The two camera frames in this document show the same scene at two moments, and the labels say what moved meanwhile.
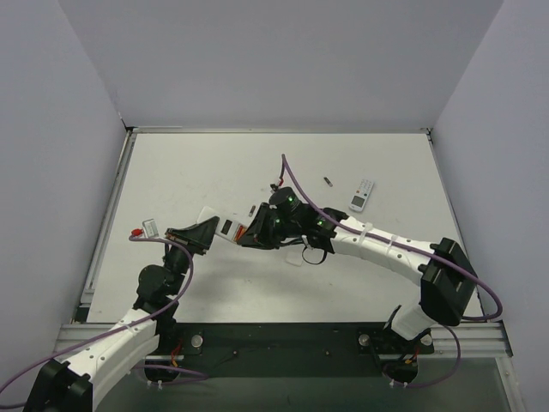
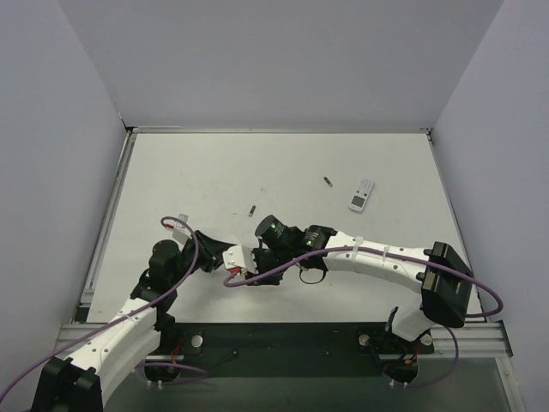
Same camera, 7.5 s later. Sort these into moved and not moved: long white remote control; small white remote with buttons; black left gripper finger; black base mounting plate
Moved: long white remote control; black left gripper finger
Not moved: black base mounting plate; small white remote with buttons
